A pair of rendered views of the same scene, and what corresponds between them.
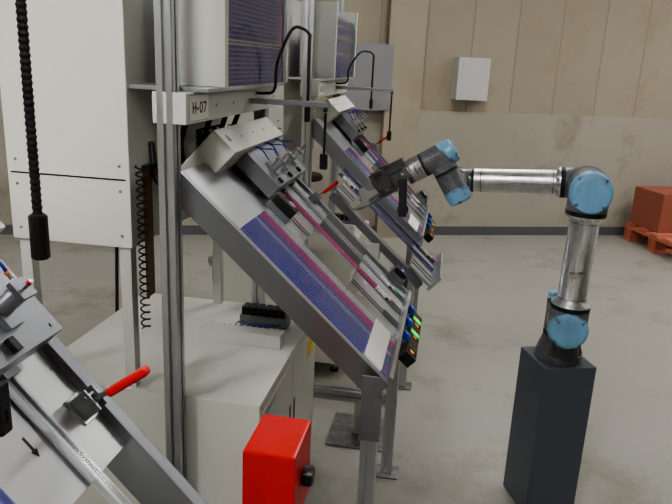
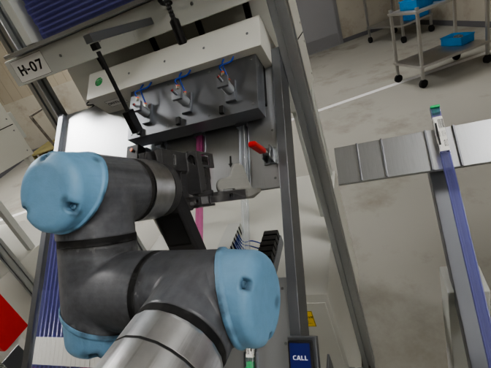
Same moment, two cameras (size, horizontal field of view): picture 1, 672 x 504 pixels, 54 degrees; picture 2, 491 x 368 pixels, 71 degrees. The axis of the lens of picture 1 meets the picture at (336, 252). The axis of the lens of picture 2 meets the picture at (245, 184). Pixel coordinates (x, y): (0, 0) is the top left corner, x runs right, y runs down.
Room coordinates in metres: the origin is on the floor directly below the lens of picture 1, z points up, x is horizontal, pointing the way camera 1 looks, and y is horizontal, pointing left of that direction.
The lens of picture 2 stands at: (2.26, -0.59, 1.31)
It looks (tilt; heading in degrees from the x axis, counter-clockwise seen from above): 26 degrees down; 105
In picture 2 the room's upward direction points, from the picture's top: 20 degrees counter-clockwise
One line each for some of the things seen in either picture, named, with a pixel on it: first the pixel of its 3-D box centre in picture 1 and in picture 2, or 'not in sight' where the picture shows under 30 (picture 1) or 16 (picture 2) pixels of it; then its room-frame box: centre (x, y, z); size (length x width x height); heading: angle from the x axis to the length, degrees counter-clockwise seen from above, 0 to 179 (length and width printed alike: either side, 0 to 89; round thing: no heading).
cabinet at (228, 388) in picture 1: (192, 427); (261, 288); (1.90, 0.43, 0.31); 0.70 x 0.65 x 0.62; 171
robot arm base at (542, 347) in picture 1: (559, 342); not in sight; (2.05, -0.75, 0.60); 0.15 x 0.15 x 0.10
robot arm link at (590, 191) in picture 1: (577, 259); not in sight; (1.92, -0.72, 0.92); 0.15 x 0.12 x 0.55; 165
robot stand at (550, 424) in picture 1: (546, 429); not in sight; (2.05, -0.75, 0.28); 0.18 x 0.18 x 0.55; 10
